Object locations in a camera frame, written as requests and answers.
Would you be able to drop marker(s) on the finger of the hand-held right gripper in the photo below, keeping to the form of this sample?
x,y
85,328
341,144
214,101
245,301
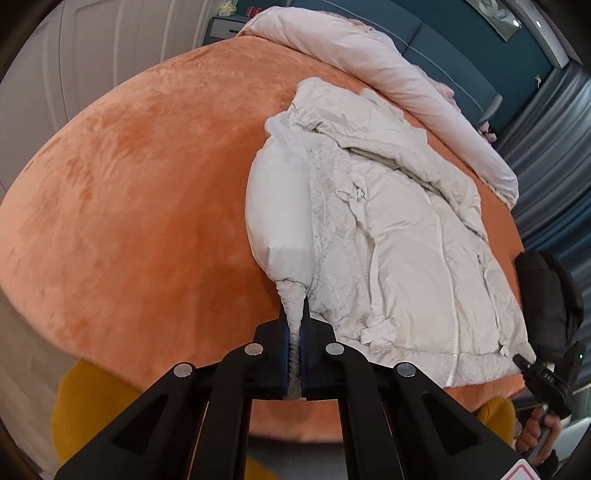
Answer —
x,y
524,363

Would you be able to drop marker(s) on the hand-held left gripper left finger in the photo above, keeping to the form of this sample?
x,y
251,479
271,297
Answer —
x,y
291,369

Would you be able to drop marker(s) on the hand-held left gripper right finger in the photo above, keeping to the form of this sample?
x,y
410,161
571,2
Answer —
x,y
305,369

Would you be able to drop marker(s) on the white puffer jacket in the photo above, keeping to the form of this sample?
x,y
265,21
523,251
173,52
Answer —
x,y
406,258

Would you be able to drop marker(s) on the person's right hand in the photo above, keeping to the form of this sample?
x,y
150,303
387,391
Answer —
x,y
535,438

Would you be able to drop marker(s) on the black puffer jacket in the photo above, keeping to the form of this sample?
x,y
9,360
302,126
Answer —
x,y
549,300

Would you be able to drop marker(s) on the grey blue curtain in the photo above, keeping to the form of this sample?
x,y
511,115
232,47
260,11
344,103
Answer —
x,y
554,184

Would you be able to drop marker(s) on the orange plush bed blanket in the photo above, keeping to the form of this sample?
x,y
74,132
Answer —
x,y
138,207

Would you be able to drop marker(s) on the pale pink duvet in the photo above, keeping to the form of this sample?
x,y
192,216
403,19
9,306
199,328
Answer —
x,y
406,74

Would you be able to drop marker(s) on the blue padded headboard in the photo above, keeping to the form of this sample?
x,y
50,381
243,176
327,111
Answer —
x,y
438,41

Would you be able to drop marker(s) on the grey blue nightstand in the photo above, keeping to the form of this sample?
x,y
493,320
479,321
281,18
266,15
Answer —
x,y
226,28

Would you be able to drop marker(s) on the tissue box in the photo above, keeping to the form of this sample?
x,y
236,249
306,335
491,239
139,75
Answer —
x,y
227,9

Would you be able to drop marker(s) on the white wardrobe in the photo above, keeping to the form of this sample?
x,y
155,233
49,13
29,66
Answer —
x,y
92,55

